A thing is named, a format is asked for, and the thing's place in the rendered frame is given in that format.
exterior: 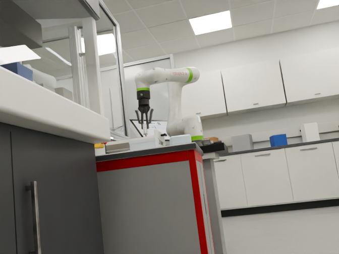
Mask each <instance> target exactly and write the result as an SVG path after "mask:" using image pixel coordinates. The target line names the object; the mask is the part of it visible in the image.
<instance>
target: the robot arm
mask: <svg viewBox="0 0 339 254"><path fill-rule="evenodd" d="M199 77H200V73H199V71H198V69H196V68H195V67H184V68H177V69H163V68H153V69H150V70H148V71H143V72H139V73H138V74H137V75H136V76H135V83H136V90H137V100H138V105H139V107H138V109H137V110H135V112H136V115H137V119H138V123H139V124H141V129H142V130H143V134H145V128H146V134H148V129H149V124H150V123H151V121H152V113H153V111H154V109H152V108H150V106H149V100H150V85H154V84H159V83H164V82H167V86H168V119H167V125H166V133H167V135H168V136H169V137H171V136H179V135H188V134H189V135H191V141H192V142H195V143H196V144H197V145H198V146H199V147H200V146H206V145H211V144H217V143H222V142H221V141H215V142H213V141H211V140H210V139H205V140H204V139H203V130H202V124H201V118H200V116H198V115H189V116H186V117H184V118H182V111H181V98H182V88H183V86H185V85H187V84H191V83H195V82H197V81H198V79H199ZM149 110H150V116H149V120H148V111H149ZM139 111H140V112H141V121H140V116H139V113H138V112H139ZM144 113H145V116H146V124H145V125H144Z"/></svg>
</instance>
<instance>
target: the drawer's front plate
mask: <svg viewBox="0 0 339 254"><path fill-rule="evenodd" d="M161 134H163V133H161V132H160V131H158V130H154V137H156V138H159V143H161V141H162V143H163V145H161V144H159V146H160V147H163V146H165V139H164V136H163V137H162V136H161Z"/></svg>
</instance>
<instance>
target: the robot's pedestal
mask: <svg viewBox="0 0 339 254"><path fill-rule="evenodd" d="M203 155H204V156H202V161H203V168H204V176H205V183H206V190H207V198H208V205H209V212H210V220H211V228H212V235H213V242H214V250H215V254H227V250H226V246H225V239H224V232H223V225H222V218H221V211H220V204H219V196H218V189H217V182H216V175H215V168H214V160H215V159H219V154H218V153H216V152H209V153H203Z"/></svg>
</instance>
